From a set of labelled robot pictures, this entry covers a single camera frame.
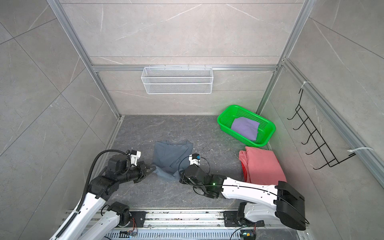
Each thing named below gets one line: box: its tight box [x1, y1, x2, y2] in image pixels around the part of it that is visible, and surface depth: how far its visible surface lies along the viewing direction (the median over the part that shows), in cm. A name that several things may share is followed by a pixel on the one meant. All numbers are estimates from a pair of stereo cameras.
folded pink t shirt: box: [238, 146, 287, 185], surface depth 89 cm
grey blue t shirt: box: [152, 140, 193, 178], surface depth 98 cm
